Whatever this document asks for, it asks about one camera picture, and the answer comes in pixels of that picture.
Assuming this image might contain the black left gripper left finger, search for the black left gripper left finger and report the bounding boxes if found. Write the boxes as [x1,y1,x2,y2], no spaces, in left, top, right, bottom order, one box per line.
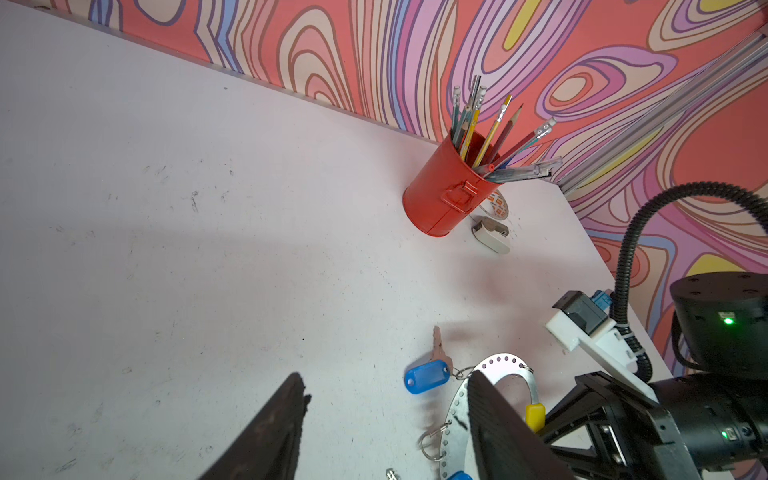
[201,372,311,480]

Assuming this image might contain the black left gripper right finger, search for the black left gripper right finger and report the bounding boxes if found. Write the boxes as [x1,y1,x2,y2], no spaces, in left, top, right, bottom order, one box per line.
[468,372,574,480]

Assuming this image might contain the pencils in cup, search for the pencils in cup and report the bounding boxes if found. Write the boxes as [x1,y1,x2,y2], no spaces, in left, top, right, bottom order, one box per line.
[447,75,562,184]

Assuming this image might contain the silver metal keyring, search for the silver metal keyring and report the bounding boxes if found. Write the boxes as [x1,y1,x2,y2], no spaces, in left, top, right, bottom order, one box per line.
[419,352,546,479]

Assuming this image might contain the red pencil cup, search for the red pencil cup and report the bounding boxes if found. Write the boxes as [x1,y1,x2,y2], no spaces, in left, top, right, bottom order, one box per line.
[402,134,499,237]

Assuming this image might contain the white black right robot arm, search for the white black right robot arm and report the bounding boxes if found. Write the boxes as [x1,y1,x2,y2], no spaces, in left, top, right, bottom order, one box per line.
[539,182,767,479]

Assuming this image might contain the tape roll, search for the tape roll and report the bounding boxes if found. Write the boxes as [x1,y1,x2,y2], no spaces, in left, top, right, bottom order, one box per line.
[480,190,509,221]

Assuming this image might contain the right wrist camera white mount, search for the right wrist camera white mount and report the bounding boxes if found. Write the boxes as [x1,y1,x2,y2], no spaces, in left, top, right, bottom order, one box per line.
[545,290,657,401]

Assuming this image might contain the blue headed key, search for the blue headed key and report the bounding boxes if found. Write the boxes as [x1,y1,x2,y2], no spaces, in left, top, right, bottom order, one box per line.
[404,326,453,395]

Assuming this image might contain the blue key tag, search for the blue key tag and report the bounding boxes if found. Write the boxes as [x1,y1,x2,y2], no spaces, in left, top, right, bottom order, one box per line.
[447,471,473,480]

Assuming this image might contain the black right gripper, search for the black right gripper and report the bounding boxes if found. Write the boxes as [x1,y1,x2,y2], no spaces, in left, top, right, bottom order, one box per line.
[539,374,767,480]

